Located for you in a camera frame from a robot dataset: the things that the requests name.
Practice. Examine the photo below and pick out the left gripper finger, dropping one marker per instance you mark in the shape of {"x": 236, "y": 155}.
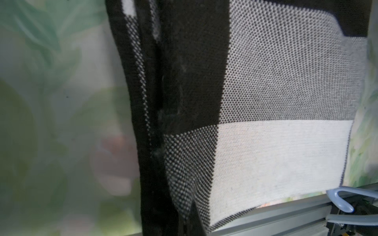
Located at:
{"x": 196, "y": 227}

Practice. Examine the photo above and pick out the black grey checkered mat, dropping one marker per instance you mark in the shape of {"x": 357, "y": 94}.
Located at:
{"x": 238, "y": 103}

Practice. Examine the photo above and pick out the light blue plastic hanger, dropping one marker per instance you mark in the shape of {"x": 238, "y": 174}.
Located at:
{"x": 343, "y": 205}

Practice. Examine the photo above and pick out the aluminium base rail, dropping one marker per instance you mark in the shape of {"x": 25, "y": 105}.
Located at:
{"x": 296, "y": 218}

